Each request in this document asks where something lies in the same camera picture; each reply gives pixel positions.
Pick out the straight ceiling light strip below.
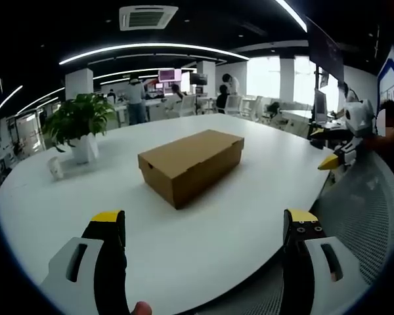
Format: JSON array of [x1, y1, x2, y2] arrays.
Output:
[[275, 0, 308, 33]]

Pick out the pink lit monitor screen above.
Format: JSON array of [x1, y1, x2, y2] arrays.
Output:
[[158, 68, 183, 83]]

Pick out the green potted plant white pot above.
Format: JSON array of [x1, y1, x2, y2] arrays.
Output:
[[41, 93, 118, 165]]

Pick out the ceiling air conditioner vent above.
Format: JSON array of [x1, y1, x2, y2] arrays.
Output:
[[119, 5, 179, 32]]

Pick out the blue and white wall poster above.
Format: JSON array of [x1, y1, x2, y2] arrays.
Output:
[[376, 44, 394, 103]]

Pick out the person's left hand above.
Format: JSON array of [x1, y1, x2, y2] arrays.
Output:
[[131, 301, 154, 315]]

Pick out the desk monitor on stand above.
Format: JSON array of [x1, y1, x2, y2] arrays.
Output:
[[313, 88, 328, 125]]

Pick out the brown cardboard shoe box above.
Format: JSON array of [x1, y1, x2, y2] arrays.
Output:
[[137, 129, 246, 210]]

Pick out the dark monitor screen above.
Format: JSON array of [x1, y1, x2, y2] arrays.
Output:
[[189, 72, 209, 86]]

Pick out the grey mesh office chair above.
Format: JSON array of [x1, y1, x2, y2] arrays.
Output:
[[196, 152, 394, 315]]

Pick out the dark hanging board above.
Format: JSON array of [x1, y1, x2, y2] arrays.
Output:
[[306, 16, 346, 83]]

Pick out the white office chair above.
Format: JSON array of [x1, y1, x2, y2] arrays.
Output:
[[244, 94, 264, 116], [224, 94, 243, 116], [176, 94, 198, 117]]

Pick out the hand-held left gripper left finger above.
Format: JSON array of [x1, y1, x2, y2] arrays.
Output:
[[39, 209, 132, 315]]

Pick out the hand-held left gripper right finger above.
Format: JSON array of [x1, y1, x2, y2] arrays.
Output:
[[281, 208, 370, 315]]

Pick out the long curved ceiling light strip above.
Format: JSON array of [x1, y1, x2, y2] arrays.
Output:
[[58, 42, 250, 66]]

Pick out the small white cup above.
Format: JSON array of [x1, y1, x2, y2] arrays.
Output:
[[47, 156, 65, 181]]

